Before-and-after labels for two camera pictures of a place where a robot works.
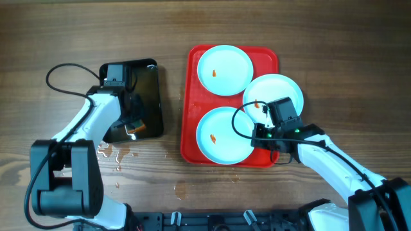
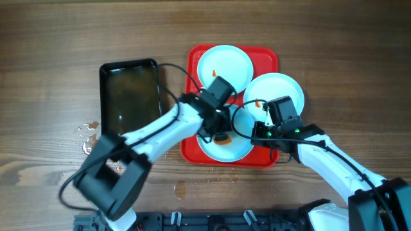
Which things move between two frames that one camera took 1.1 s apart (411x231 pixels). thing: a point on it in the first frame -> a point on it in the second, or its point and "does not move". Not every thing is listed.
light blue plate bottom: [217, 139] does not move
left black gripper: [139, 111] -> [224, 122]
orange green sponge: [139, 124] -> [221, 138]
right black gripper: [259, 129] does not move
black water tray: [141, 95] does not move
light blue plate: [266, 88] does not move
